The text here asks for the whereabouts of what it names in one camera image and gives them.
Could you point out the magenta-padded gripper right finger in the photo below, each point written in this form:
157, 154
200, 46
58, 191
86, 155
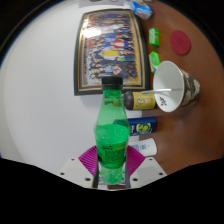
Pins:
148, 170

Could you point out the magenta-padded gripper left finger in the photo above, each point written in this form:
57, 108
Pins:
75, 170

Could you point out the green plastic drink bottle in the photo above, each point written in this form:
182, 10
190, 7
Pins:
111, 140

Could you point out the white bottle with blue cap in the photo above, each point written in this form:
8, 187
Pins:
145, 146

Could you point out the blue pump bottle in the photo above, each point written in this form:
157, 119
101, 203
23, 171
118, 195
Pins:
143, 126

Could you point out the brown pump bottle yellow label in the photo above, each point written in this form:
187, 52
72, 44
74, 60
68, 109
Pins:
141, 100

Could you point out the white straw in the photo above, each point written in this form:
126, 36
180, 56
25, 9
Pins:
156, 91

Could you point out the camouflage-print paper cup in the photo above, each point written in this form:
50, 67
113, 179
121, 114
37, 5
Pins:
173, 83

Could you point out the small green packet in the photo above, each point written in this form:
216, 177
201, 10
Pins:
153, 36
154, 61

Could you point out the framed group picture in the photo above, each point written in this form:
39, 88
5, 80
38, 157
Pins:
110, 50

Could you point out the flat round red coaster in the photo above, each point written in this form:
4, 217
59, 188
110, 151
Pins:
180, 42

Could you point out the blue tissue pack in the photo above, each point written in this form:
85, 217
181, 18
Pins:
141, 9

